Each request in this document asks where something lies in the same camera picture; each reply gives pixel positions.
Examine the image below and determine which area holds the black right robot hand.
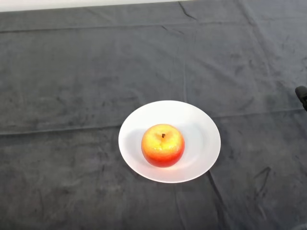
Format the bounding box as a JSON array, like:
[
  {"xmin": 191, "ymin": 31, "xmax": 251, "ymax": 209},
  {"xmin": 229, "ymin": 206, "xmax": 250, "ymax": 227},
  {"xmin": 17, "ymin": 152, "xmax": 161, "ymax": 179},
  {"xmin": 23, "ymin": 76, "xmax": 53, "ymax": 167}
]
[{"xmin": 295, "ymin": 85, "xmax": 307, "ymax": 112}]

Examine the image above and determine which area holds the red yellow apple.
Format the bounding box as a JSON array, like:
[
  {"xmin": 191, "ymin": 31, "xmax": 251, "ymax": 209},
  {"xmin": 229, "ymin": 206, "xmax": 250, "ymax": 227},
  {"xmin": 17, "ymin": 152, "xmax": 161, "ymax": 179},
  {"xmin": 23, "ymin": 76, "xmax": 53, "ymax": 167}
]
[{"xmin": 141, "ymin": 124, "xmax": 186, "ymax": 168}]

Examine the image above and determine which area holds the dark grey cloth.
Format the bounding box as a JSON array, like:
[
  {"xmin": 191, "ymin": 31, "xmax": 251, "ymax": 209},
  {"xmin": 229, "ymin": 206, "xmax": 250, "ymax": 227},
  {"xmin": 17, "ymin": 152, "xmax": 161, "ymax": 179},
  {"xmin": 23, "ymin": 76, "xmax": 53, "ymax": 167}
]
[{"xmin": 0, "ymin": 0, "xmax": 307, "ymax": 230}]

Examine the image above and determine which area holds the white round plate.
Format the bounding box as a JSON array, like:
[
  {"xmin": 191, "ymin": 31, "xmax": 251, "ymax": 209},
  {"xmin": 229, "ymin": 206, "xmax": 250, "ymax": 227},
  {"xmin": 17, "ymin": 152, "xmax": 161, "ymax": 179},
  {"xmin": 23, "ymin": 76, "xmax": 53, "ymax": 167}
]
[{"xmin": 118, "ymin": 100, "xmax": 222, "ymax": 184}]

